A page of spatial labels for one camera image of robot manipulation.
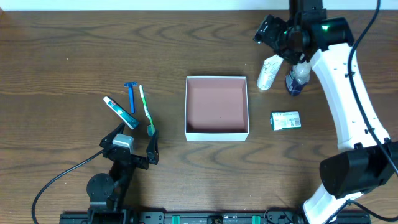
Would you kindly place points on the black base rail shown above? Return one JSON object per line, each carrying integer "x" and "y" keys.
{"x": 158, "y": 217}

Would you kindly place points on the white box with pink interior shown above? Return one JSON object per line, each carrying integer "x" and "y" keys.
{"x": 216, "y": 108}

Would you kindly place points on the white shampoo tube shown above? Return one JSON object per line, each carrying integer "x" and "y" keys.
{"x": 269, "y": 72}

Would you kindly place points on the blue disposable razor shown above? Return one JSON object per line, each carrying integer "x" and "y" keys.
{"x": 130, "y": 86}

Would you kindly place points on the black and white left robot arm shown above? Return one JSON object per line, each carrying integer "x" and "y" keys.
{"x": 107, "y": 191}

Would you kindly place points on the green Colgate toothpaste tube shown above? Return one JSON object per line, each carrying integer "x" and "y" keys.
{"x": 121, "y": 112}

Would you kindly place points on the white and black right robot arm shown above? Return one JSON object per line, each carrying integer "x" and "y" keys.
{"x": 367, "y": 157}

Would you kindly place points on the green and white soap box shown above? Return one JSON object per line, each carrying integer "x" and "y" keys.
{"x": 282, "y": 120}

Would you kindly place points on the green and white toothbrush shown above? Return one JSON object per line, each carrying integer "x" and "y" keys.
{"x": 151, "y": 127}

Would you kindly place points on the clear foam pump bottle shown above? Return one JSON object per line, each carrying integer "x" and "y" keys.
{"x": 297, "y": 78}

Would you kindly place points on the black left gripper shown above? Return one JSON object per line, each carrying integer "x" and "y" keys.
{"x": 137, "y": 158}

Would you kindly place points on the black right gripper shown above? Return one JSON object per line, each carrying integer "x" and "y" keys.
{"x": 292, "y": 57}

